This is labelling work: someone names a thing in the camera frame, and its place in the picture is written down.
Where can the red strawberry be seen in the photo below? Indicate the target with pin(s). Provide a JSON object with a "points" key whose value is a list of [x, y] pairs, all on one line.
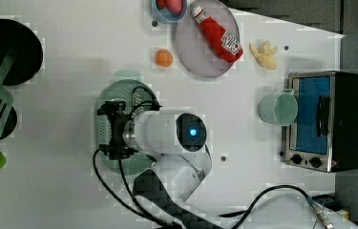
{"points": [[161, 4]]}

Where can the green plastic strainer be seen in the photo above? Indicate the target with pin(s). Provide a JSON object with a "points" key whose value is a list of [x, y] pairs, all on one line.
{"points": [[127, 86]]}

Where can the green mug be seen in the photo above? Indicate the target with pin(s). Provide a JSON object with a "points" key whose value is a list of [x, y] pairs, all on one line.
{"points": [[279, 108]]}

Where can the grey round plate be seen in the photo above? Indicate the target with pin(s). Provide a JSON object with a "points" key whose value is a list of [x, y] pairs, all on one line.
{"points": [[195, 52]]}

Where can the black cup under spatula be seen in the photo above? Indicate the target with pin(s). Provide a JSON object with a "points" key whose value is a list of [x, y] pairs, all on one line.
{"points": [[10, 124]]}

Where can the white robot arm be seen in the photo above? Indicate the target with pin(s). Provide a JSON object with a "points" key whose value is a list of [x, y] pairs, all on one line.
{"points": [[162, 157]]}

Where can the pink strawberry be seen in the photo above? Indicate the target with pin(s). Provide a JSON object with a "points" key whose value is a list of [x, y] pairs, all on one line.
{"points": [[174, 6]]}

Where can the black cylindrical holder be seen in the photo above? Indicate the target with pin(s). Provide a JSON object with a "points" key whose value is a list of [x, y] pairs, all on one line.
{"points": [[24, 47]]}

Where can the yellow plush toy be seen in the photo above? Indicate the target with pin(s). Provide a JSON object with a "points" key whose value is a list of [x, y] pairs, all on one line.
{"points": [[265, 55]]}

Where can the orange ball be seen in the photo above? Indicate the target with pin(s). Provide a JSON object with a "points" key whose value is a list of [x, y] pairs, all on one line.
{"points": [[164, 58]]}

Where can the black toaster oven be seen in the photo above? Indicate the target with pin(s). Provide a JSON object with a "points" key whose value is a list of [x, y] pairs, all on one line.
{"points": [[324, 136]]}

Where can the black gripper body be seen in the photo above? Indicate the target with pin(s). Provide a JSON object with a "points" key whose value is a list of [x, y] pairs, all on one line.
{"points": [[116, 148]]}

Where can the red ketchup bottle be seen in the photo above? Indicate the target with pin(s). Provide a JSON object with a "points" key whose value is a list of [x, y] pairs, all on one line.
{"points": [[223, 42]]}

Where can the blue bowl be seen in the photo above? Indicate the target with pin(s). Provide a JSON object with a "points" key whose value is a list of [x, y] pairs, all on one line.
{"points": [[165, 16]]}

